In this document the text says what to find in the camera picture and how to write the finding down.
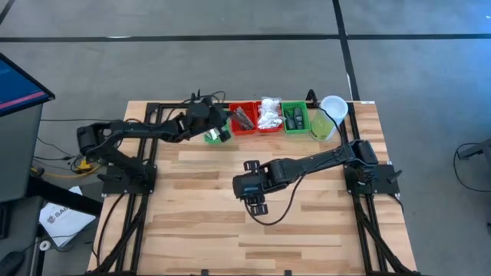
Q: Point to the nail clipper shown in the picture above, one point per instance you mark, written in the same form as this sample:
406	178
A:
212	135

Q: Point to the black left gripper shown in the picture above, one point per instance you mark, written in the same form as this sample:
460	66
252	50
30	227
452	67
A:
201	117

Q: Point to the grey chair base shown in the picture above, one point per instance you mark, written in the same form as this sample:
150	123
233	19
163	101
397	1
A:
477	150

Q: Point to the black desk beam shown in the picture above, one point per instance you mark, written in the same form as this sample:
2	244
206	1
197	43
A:
65	199

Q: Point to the white printed paper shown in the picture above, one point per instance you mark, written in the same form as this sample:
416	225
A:
63	224

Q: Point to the white tape roll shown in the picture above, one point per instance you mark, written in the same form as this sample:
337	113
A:
41	245

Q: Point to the grey cabinet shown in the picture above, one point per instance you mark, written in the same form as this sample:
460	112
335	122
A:
19	153

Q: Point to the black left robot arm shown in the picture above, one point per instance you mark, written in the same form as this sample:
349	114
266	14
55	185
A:
145	128

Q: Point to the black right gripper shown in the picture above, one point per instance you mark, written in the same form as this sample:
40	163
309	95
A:
251	186

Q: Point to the green disinfecting wipes canister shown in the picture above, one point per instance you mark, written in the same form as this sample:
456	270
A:
337	109

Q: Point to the black computer mouse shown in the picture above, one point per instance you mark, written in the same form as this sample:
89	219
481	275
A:
10	263

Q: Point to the red plastic mesh basket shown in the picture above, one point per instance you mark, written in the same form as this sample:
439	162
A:
252	110
268	130

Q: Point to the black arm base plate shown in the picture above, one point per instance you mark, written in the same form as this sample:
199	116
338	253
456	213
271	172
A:
383	184
115	188

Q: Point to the vanity pack plastic bag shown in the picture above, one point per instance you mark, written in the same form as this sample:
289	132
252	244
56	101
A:
268	120
270	104

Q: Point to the computer monitor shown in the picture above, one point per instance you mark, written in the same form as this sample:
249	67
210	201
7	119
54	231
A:
19	88

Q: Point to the black comb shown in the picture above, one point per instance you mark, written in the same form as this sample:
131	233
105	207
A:
238	117
244	120
250	125

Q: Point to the black frame bracket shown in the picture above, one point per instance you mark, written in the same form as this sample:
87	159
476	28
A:
204	273
312	99
195	97
287	273

